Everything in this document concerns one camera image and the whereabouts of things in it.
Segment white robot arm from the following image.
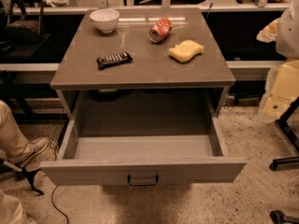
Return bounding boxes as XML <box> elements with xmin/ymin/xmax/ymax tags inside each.
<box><xmin>256</xmin><ymin>0</ymin><xmax>299</xmax><ymax>123</ymax></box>

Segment grey drawer cabinet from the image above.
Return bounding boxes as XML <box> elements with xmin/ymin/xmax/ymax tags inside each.
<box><xmin>51</xmin><ymin>7</ymin><xmax>235</xmax><ymax>117</ymax></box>

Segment open grey top drawer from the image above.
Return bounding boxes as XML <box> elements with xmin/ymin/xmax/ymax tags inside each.
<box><xmin>39</xmin><ymin>90</ymin><xmax>248</xmax><ymax>187</ymax></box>

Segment yellow sponge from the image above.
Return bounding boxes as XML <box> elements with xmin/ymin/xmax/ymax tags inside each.
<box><xmin>168</xmin><ymin>40</ymin><xmax>204</xmax><ymax>63</ymax></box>

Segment red soda can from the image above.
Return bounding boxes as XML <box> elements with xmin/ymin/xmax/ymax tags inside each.
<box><xmin>149</xmin><ymin>17</ymin><xmax>172</xmax><ymax>43</ymax></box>

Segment white ceramic bowl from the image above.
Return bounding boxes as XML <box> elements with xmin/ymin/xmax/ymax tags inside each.
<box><xmin>90</xmin><ymin>8</ymin><xmax>120</xmax><ymax>34</ymax></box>

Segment grey sneaker shoe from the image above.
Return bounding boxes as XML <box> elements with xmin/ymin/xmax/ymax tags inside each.
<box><xmin>18</xmin><ymin>137</ymin><xmax>50</xmax><ymax>167</ymax></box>

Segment black chair base leg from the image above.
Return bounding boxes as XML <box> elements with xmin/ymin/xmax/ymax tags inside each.
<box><xmin>269</xmin><ymin>98</ymin><xmax>299</xmax><ymax>171</ymax></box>

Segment person leg beige trousers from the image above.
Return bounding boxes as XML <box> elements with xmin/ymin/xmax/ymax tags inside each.
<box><xmin>0</xmin><ymin>101</ymin><xmax>34</xmax><ymax>164</ymax></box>

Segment black office chair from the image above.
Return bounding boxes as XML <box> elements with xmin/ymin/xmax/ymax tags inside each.
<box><xmin>0</xmin><ymin>0</ymin><xmax>49</xmax><ymax>59</ymax></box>

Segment black drawer handle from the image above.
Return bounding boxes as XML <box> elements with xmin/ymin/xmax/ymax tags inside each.
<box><xmin>127</xmin><ymin>175</ymin><xmax>159</xmax><ymax>187</ymax></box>

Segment black floor cable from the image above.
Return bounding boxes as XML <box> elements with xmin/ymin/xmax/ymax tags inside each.
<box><xmin>50</xmin><ymin>123</ymin><xmax>70</xmax><ymax>224</ymax></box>

